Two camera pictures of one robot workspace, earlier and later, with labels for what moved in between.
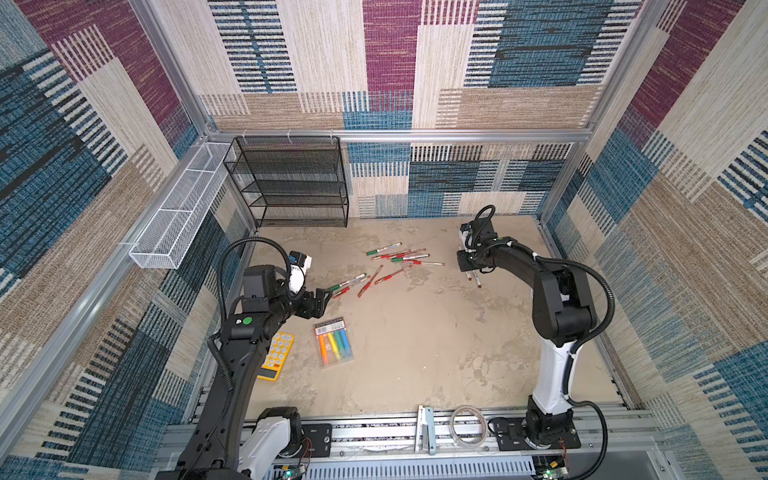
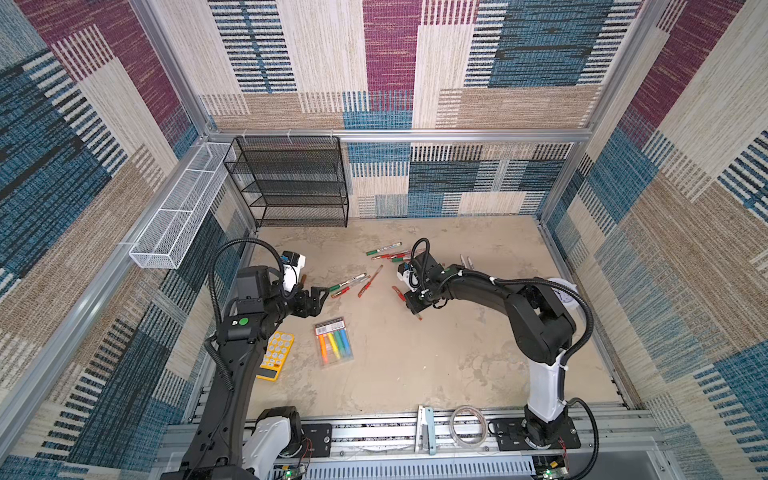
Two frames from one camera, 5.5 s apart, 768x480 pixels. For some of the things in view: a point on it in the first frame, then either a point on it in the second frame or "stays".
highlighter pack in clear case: (334, 342) stays
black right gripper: (464, 265) to (413, 304)
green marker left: (359, 278) stays
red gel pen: (393, 274) to (403, 297)
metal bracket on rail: (425, 440) stays
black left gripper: (305, 309) stays
